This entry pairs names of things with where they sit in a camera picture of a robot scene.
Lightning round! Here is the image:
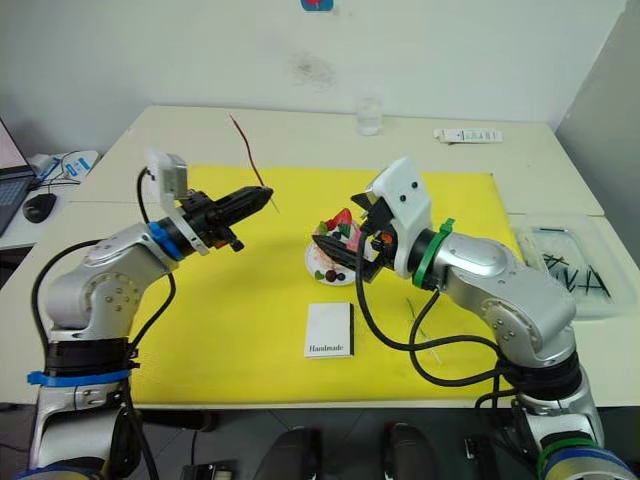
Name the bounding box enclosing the black computer mouse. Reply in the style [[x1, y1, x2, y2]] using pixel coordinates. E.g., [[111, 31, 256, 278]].
[[22, 192, 58, 224]]

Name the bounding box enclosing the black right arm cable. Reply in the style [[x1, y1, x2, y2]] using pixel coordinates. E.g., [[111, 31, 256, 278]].
[[353, 227, 526, 451]]

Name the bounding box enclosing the pink layered strawberry cake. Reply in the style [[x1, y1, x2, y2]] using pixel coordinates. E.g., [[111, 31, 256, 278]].
[[312, 207, 370, 264]]

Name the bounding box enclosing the thin red candle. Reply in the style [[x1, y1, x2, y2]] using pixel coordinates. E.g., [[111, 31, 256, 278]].
[[227, 112, 282, 215]]

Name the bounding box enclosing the black box with white label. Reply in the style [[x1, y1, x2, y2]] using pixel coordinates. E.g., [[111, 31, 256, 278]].
[[179, 459, 240, 480]]

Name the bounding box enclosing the white round plate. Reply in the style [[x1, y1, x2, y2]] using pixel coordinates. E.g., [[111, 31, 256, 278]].
[[303, 233, 374, 289]]

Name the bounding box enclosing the white candle package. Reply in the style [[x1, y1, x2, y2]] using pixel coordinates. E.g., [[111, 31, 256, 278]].
[[432, 127, 503, 146]]

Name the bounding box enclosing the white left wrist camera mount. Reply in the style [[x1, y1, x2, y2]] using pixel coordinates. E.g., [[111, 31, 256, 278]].
[[143, 146, 211, 257]]

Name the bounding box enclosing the thin green candle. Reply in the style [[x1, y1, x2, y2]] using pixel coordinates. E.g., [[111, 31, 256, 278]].
[[405, 298, 444, 367]]

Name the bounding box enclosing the white and blue packet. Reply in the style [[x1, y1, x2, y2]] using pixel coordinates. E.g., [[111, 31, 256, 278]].
[[28, 153, 64, 182], [62, 148, 100, 177]]

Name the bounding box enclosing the white Handmade matchbox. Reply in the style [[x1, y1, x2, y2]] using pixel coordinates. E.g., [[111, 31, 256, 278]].
[[303, 302, 357, 360]]

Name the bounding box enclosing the clear glass of water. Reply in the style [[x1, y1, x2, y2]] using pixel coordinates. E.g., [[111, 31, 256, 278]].
[[354, 84, 385, 137]]

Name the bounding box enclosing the clear plastic tray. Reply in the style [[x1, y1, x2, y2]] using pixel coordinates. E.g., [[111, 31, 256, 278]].
[[509, 212, 632, 321]]

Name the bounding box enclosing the white side desk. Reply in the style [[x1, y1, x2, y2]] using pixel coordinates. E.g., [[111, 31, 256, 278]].
[[0, 147, 104, 252]]

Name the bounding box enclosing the dark laptop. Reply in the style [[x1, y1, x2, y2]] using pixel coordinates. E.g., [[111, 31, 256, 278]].
[[0, 117, 37, 237]]

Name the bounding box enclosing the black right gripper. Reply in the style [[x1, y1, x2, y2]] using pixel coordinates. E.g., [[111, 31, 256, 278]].
[[310, 192, 401, 286]]

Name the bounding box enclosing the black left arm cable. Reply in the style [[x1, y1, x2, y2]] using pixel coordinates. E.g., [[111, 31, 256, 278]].
[[30, 167, 177, 480]]

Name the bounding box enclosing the yellow table mat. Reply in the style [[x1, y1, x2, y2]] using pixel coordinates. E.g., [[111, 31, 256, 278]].
[[127, 162, 526, 410]]

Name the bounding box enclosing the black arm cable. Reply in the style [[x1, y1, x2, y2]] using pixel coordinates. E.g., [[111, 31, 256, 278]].
[[353, 227, 526, 451], [30, 167, 177, 480]]

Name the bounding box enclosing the dark rounded shape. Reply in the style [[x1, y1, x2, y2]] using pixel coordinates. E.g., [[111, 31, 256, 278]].
[[383, 422, 454, 480]]

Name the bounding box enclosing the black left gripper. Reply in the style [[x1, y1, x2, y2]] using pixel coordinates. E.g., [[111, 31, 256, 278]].
[[179, 185, 275, 254]]

